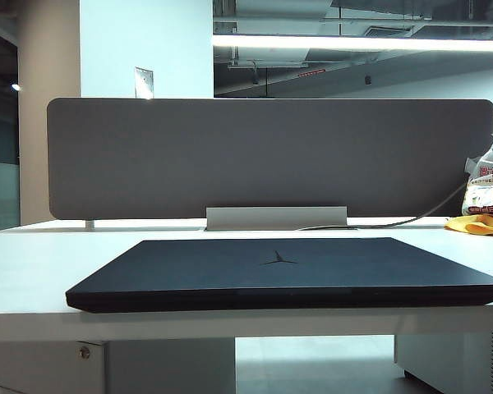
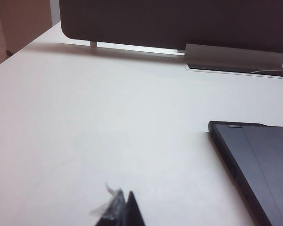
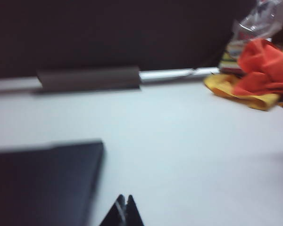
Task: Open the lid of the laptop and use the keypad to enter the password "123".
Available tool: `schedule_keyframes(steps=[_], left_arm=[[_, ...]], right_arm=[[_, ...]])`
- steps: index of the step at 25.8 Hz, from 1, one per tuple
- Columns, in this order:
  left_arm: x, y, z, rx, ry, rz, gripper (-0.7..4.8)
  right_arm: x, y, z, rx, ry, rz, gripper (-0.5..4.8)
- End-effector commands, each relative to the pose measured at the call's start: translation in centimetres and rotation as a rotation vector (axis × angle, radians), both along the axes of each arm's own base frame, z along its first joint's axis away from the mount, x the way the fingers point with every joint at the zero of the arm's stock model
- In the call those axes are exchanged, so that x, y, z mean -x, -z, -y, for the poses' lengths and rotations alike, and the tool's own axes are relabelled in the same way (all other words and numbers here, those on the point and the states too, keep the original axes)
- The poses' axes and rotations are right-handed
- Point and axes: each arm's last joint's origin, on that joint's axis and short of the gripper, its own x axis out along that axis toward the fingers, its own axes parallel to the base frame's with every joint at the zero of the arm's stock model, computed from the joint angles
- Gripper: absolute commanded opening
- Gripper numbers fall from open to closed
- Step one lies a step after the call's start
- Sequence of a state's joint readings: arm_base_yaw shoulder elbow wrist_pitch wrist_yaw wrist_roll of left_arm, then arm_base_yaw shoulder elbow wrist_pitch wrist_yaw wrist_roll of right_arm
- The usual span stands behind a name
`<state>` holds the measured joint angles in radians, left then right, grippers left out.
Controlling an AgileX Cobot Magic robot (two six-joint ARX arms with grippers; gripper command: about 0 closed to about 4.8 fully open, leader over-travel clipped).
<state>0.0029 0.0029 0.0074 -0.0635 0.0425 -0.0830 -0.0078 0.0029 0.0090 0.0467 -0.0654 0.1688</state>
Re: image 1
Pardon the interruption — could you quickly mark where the ceiling air vent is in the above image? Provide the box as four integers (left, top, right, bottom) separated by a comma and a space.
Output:
364, 25, 414, 38

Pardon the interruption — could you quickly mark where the long ceiling light strip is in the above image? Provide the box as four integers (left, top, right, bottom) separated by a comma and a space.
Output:
212, 34, 493, 53

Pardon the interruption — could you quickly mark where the silver cable tray flap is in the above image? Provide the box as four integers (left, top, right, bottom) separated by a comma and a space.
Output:
205, 206, 349, 231

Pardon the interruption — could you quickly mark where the yellow cloth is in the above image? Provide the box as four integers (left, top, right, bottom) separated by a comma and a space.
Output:
443, 213, 493, 238

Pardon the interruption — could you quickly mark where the white printed snack bag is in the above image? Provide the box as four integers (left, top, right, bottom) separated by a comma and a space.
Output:
462, 122, 493, 218

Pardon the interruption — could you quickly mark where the white desk drawer cabinet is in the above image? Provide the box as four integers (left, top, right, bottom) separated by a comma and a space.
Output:
0, 338, 236, 394

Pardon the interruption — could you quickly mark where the grey power cable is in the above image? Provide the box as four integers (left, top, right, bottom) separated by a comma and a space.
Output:
300, 182, 468, 230

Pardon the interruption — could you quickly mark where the white vented cabinet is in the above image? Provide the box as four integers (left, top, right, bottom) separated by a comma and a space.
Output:
394, 330, 493, 394

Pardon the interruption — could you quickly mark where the grey felt desk divider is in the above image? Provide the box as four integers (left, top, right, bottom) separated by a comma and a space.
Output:
47, 97, 493, 221

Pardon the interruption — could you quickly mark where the hanging ceiling pipe bracket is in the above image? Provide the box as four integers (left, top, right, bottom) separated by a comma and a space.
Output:
228, 58, 309, 70

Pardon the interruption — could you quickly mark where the silver wall plate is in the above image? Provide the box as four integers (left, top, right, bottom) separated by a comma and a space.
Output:
134, 66, 154, 99

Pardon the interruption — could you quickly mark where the black Lenovo laptop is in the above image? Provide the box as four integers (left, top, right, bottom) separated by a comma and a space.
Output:
64, 236, 493, 314

